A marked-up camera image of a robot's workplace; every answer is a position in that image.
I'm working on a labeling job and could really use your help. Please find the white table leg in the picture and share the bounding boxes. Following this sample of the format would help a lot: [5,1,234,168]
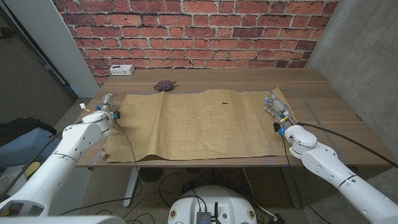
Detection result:
[123,167,141,208]

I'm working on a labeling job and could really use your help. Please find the white power strip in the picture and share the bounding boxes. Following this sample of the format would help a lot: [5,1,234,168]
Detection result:
[108,64,135,77]

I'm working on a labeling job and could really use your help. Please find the red brick print backdrop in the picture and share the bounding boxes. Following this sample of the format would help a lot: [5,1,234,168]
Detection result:
[51,0,339,86]

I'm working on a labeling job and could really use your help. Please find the black round floor disc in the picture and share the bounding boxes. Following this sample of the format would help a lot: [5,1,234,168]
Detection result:
[139,167,165,184]

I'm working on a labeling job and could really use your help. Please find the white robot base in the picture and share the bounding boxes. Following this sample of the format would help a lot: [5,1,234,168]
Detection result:
[167,185,258,224]

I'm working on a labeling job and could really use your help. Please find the white floor cable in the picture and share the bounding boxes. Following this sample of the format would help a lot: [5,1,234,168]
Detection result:
[241,167,277,220]

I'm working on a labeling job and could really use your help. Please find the black bag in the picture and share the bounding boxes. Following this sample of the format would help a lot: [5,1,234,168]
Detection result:
[0,117,57,147]

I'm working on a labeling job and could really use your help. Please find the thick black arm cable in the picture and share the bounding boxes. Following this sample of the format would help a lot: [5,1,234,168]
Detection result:
[295,121,398,170]
[0,121,85,200]

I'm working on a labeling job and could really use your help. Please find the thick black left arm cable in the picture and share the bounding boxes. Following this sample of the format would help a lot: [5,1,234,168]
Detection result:
[0,121,85,200]

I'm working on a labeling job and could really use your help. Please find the small grey electronics box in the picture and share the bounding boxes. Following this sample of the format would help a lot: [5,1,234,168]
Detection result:
[195,210,212,224]

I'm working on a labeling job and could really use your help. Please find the tan patterned cloth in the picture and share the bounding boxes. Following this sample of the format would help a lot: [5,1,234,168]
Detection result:
[101,86,296,164]

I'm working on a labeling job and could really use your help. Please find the yellow and black gloves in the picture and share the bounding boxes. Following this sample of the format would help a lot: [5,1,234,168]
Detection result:
[25,161,42,179]

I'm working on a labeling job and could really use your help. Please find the grey table leg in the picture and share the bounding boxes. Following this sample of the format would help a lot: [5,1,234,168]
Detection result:
[281,167,302,208]

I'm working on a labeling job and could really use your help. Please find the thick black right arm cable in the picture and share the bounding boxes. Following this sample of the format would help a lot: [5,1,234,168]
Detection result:
[295,121,398,170]

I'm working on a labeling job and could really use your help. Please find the thin black left wrist cable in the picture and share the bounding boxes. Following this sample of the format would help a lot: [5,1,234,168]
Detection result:
[114,119,141,200]

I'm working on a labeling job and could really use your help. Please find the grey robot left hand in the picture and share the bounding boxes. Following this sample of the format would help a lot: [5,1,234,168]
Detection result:
[95,92,121,121]

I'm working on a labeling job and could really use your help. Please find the blue bag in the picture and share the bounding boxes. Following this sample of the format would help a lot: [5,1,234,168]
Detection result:
[0,127,63,166]

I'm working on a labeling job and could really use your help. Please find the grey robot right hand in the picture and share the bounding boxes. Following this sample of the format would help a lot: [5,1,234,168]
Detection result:
[263,91,295,132]

